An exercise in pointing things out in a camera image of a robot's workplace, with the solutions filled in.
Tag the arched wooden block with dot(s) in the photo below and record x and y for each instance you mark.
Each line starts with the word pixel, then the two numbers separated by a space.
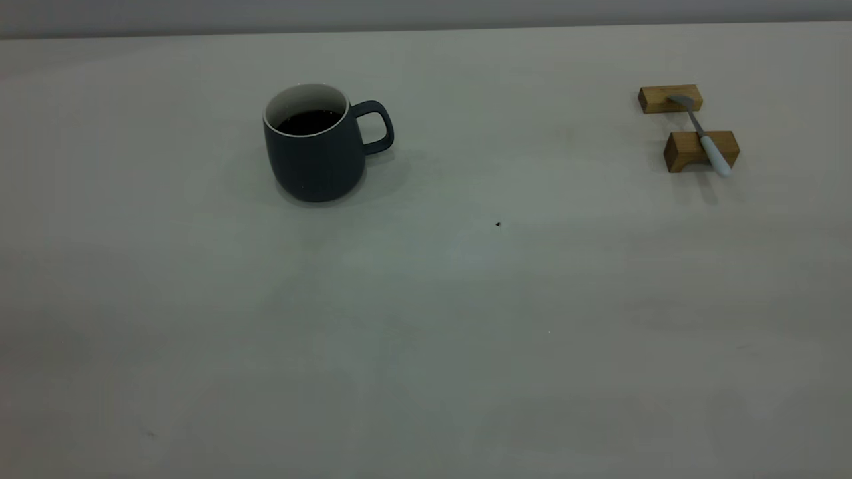
pixel 682 148

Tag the dark grey ceramic mug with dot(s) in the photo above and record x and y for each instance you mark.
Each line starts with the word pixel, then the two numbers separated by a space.
pixel 313 163

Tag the flat wooden block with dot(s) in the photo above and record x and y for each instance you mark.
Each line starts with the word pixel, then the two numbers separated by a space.
pixel 655 100

